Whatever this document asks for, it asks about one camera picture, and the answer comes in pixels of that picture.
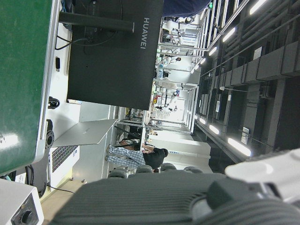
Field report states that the right dark grey robot hand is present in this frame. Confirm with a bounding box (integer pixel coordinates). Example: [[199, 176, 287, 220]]
[[48, 147, 300, 225]]

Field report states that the person in black shirt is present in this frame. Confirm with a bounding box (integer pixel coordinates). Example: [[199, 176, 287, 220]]
[[105, 143, 169, 170]]

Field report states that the silver laptop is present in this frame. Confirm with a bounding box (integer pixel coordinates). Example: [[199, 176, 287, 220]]
[[48, 119, 117, 173]]

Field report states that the black flange device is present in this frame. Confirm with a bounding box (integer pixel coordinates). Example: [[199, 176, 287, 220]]
[[45, 119, 55, 150]]

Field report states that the white box with knob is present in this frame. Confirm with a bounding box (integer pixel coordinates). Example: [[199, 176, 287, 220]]
[[0, 179, 44, 225]]

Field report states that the black Huawei monitor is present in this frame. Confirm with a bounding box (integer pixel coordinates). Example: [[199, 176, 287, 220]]
[[67, 0, 165, 111]]

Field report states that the green conveyor belt machine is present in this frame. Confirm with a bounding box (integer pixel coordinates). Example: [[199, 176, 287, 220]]
[[0, 0, 61, 176]]

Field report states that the black monitor stand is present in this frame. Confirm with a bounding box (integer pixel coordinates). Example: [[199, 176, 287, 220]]
[[58, 11, 135, 32]]

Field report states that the thin black power cable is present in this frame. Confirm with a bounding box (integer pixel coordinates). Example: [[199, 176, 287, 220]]
[[46, 185, 75, 195]]

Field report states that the black coiled cable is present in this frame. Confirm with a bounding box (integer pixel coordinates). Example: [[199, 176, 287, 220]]
[[48, 96, 60, 110]]

